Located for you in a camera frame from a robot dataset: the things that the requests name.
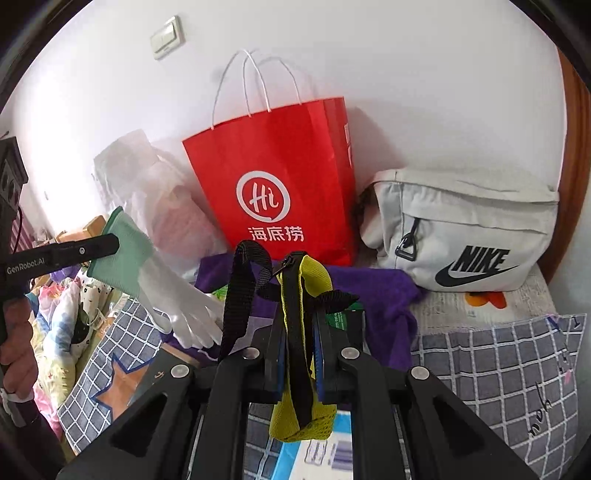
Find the purple towel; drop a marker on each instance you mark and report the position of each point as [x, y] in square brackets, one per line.
[386, 295]

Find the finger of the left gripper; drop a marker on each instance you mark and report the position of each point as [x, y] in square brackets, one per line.
[67, 254]

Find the green wet wipe packet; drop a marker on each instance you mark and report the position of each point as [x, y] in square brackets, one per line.
[350, 319]

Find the grey checked tablecloth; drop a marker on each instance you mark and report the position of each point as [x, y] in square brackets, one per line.
[519, 378]

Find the floral bedding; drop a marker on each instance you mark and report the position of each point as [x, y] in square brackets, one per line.
[68, 307]

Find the yellow mesh strap pouch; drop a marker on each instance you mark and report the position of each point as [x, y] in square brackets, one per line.
[300, 286]

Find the wall light switch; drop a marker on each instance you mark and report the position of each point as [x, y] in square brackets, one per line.
[167, 39]

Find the wooden door frame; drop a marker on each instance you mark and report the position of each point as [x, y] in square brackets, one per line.
[575, 170]

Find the red Haidilao paper bag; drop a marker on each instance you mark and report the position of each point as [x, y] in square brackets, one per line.
[282, 177]

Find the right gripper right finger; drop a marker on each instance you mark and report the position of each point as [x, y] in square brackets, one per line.
[406, 424]

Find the blue tissue pack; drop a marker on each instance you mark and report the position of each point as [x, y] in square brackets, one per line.
[330, 459]

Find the white Miniso plastic bag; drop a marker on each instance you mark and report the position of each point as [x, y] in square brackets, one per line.
[132, 174]

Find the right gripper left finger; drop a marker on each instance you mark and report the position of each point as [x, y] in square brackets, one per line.
[187, 426]

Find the person's left hand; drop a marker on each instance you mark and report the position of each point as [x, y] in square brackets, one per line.
[16, 351]

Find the dark tea box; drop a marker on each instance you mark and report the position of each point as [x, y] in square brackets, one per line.
[160, 366]

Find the brown star patch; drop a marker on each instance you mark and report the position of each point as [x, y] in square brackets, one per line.
[122, 384]

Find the grey Nike waist bag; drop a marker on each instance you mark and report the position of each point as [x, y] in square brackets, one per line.
[457, 229]

